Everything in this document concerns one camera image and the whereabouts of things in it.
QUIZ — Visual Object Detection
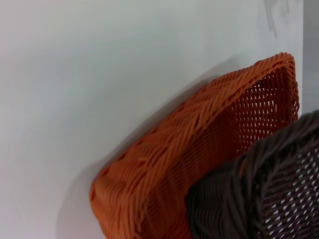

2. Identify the orange woven plastic basket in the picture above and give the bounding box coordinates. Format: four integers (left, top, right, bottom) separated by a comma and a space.
89, 51, 300, 239

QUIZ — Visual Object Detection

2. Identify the dark brown woven plastic basket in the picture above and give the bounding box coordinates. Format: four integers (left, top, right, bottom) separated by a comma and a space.
185, 109, 319, 239

